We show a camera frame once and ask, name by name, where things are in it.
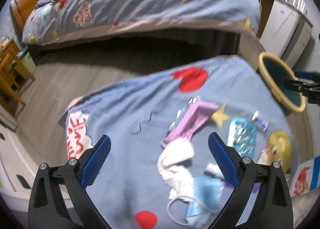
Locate white tissue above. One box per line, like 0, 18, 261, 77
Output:
157, 137, 195, 202

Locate yellow-rimmed teal trash bin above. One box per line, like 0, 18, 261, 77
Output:
257, 52, 306, 116

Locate teal pill blister pack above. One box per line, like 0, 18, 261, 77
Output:
227, 117, 257, 159

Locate light blue face mask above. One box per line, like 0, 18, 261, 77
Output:
166, 176, 225, 228

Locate pink purple wrapper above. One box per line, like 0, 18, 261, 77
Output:
161, 96, 220, 148

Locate white air purifier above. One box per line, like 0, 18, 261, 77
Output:
260, 0, 313, 67

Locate strawberry print paper box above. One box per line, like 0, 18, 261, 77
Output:
290, 156, 319, 198

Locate white wifi router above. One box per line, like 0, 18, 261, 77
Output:
285, 0, 306, 15

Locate wooden TV cabinet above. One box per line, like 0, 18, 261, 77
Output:
257, 0, 273, 38

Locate white green container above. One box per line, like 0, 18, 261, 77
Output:
17, 46, 36, 74

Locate wooden bedside stool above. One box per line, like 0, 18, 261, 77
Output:
1, 38, 35, 115

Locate blue cartoon bed duvet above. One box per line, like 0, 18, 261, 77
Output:
22, 0, 261, 45

